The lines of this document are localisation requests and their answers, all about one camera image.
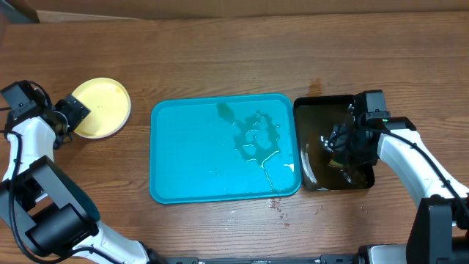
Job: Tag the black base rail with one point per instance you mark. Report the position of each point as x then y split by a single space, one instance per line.
323 259

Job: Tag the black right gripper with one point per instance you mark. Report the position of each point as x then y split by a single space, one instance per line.
341 146

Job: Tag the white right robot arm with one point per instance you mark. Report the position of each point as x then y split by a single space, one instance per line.
441 200

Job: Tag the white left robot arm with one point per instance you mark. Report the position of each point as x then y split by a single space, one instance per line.
48 212

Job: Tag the white plate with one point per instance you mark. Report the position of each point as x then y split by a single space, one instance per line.
100 126

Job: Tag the yellow plate with sauce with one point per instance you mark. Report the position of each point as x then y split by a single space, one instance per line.
104 95

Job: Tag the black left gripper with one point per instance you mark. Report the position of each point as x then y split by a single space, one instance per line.
77 110

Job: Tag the teal plastic tray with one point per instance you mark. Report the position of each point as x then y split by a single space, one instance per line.
222 149

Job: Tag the dark object top left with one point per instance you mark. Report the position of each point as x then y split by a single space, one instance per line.
19 11

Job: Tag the black water tray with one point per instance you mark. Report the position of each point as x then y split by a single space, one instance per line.
322 167

